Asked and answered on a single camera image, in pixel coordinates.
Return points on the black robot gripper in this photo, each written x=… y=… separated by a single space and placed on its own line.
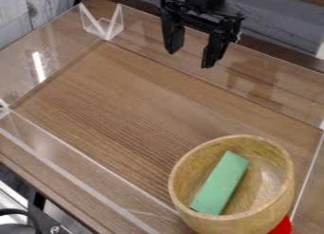
x=212 y=17

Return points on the green rectangular block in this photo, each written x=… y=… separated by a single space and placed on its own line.
x=218 y=187

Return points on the brown wooden bowl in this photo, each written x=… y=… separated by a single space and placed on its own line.
x=261 y=199

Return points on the red plush strawberry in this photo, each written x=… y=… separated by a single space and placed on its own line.
x=282 y=227

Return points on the black metal table leg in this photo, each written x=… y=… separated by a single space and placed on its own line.
x=48 y=224

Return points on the clear acrylic corner bracket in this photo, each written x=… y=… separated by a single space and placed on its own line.
x=104 y=28

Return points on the clear acrylic enclosure wall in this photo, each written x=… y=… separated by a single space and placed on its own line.
x=98 y=115

